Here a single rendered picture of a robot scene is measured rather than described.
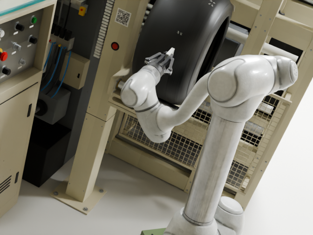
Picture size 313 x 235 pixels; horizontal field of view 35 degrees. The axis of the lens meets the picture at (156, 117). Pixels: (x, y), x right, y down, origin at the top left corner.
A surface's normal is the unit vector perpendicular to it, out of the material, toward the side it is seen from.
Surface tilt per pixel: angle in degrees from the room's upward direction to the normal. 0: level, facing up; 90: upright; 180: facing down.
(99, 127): 90
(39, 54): 90
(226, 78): 85
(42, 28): 90
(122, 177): 0
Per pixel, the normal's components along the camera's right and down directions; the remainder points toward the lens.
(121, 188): 0.29, -0.82
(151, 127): -0.43, 0.55
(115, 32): -0.36, 0.39
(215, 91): -0.58, 0.02
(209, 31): 0.54, 0.11
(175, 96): -0.20, 0.87
